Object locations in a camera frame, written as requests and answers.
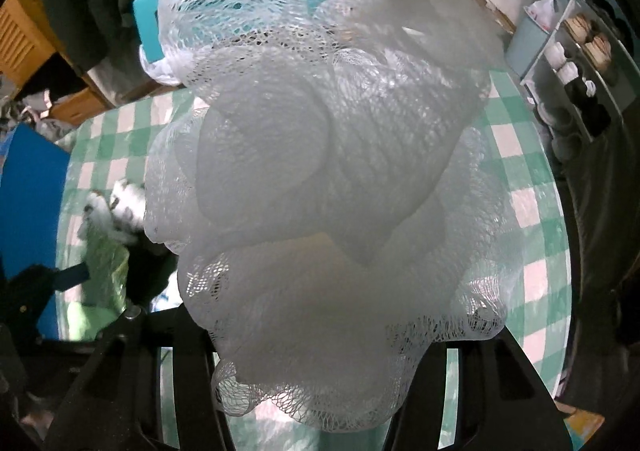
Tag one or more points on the white patterned plastic bag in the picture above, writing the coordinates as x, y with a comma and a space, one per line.
119, 216

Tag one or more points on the light green pouch bag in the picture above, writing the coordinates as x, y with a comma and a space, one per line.
79, 322

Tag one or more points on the green glitter sponge cloth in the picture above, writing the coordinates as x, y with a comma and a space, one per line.
107, 263

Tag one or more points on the wooden louvered wardrobe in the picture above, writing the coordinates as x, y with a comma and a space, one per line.
34, 59

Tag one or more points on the blue cardboard box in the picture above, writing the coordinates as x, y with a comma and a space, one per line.
33, 174

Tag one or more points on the metal shoe rack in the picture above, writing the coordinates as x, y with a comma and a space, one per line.
586, 75

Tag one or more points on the green checkered tablecloth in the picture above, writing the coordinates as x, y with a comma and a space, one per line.
114, 145

